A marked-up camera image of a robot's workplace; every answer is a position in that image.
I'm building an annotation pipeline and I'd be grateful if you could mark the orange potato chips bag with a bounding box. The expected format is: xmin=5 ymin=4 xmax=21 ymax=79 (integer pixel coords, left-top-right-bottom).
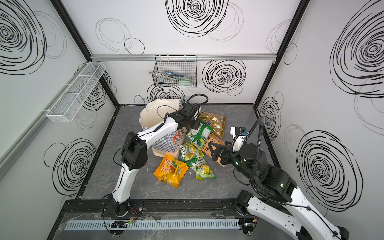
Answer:
xmin=202 ymin=134 xmax=225 ymax=158

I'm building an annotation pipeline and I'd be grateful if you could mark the green Fox's candy bag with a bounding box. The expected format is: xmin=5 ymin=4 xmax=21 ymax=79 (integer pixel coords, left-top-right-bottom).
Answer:
xmin=186 ymin=158 xmax=216 ymax=180
xmin=187 ymin=120 xmax=213 ymax=150
xmin=180 ymin=142 xmax=204 ymax=162

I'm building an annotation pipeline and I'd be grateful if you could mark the gold snack bag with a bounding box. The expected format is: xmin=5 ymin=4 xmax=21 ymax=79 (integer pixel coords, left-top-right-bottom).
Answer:
xmin=198 ymin=112 xmax=226 ymax=138

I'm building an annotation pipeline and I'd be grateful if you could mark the blue checkered paper bag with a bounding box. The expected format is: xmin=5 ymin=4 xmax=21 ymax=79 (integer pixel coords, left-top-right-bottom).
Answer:
xmin=138 ymin=99 xmax=185 ymax=158

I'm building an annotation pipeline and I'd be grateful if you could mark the yellow gummy candy bag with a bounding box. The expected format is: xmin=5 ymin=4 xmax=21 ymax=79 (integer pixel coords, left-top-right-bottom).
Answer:
xmin=154 ymin=155 xmax=189 ymax=188

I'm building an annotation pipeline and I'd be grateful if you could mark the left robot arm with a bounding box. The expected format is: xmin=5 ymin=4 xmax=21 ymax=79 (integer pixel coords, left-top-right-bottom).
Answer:
xmin=103 ymin=94 xmax=209 ymax=218

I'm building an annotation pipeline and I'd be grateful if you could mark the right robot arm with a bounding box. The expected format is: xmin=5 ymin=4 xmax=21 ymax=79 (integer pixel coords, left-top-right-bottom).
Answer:
xmin=208 ymin=118 xmax=350 ymax=240

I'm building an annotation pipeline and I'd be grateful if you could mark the green item in basket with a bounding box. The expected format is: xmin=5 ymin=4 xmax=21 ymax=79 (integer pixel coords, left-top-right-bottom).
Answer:
xmin=149 ymin=71 xmax=194 ymax=87

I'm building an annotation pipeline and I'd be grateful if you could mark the white mesh shelf tray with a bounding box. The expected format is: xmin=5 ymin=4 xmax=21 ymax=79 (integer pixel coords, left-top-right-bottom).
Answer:
xmin=46 ymin=62 xmax=106 ymax=123

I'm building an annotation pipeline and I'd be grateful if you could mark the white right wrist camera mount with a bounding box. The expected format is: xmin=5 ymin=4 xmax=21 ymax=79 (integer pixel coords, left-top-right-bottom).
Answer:
xmin=230 ymin=127 xmax=248 ymax=153

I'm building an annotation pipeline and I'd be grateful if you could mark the black wire basket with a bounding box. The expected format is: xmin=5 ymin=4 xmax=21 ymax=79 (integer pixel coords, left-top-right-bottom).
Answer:
xmin=152 ymin=55 xmax=198 ymax=88

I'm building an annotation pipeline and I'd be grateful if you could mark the grey slotted cable duct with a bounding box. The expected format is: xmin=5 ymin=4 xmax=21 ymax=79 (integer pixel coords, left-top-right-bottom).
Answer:
xmin=64 ymin=219 xmax=241 ymax=232

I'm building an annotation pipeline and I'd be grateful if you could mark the black front rail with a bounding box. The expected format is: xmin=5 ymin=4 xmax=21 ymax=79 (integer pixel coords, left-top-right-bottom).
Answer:
xmin=59 ymin=199 xmax=243 ymax=217

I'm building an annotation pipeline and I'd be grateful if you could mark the right back corner post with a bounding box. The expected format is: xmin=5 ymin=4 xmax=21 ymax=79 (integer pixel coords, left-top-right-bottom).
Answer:
xmin=254 ymin=0 xmax=310 ymax=108

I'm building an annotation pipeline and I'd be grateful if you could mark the black corner frame post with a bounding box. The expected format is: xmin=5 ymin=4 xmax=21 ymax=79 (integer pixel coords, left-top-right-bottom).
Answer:
xmin=50 ymin=0 xmax=120 ymax=109

